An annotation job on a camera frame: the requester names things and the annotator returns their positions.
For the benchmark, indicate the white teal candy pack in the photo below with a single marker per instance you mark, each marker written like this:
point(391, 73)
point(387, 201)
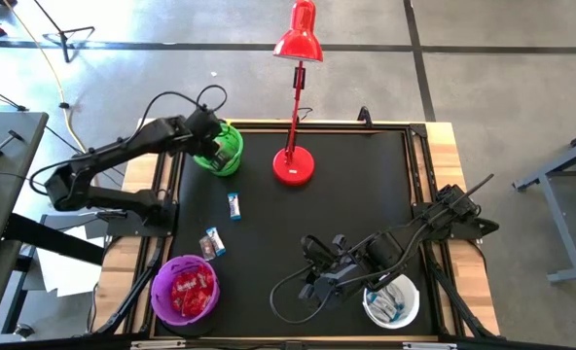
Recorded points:
point(394, 296)

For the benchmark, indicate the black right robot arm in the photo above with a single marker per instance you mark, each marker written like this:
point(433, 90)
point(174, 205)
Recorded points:
point(414, 232)

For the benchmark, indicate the black rig frame post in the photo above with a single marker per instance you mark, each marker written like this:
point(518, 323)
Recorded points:
point(131, 291)
point(456, 294)

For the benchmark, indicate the red Skittles candy bag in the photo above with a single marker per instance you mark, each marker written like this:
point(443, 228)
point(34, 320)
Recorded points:
point(205, 279)
point(194, 304)
point(186, 283)

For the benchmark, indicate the dark grey side desk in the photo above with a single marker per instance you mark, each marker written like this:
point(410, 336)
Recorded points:
point(10, 194)

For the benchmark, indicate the white plastic bucket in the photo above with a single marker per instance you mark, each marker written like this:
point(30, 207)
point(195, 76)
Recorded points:
point(412, 304)

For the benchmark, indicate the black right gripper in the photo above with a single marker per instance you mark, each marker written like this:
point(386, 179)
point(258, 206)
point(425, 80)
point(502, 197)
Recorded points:
point(353, 257)

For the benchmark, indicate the black rig frame beam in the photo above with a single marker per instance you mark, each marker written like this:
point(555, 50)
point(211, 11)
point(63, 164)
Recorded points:
point(74, 344)

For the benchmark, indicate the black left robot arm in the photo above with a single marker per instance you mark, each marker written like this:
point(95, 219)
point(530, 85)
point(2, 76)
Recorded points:
point(122, 146)

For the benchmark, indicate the white paper sheets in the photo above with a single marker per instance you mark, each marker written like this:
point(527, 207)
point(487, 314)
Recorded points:
point(64, 277)

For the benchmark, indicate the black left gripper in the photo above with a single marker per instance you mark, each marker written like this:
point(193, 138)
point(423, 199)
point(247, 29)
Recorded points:
point(205, 136)

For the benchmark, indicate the purple plastic bucket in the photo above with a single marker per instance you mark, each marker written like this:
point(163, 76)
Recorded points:
point(161, 294)

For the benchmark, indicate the black tripod stand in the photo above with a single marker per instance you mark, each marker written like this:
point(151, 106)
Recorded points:
point(64, 48)

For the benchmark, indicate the grey metal table frame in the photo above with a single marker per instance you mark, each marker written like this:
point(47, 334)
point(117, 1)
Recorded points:
point(575, 273)

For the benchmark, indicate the black table clamp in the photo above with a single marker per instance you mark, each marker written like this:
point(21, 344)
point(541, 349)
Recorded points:
point(364, 116)

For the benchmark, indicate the green plastic bucket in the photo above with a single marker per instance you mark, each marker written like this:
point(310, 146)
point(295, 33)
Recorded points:
point(238, 146)

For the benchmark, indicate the wood and black table frame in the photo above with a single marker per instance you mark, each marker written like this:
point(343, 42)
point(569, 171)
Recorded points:
point(443, 146)

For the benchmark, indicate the white blue Hershey's pack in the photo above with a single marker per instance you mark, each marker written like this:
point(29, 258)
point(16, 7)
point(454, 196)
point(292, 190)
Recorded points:
point(234, 206)
point(380, 308)
point(216, 241)

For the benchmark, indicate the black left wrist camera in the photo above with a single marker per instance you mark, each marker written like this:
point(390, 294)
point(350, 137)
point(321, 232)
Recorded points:
point(205, 119)

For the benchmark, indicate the red desk lamp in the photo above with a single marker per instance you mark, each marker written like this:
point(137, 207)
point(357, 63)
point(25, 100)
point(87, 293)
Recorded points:
point(298, 39)

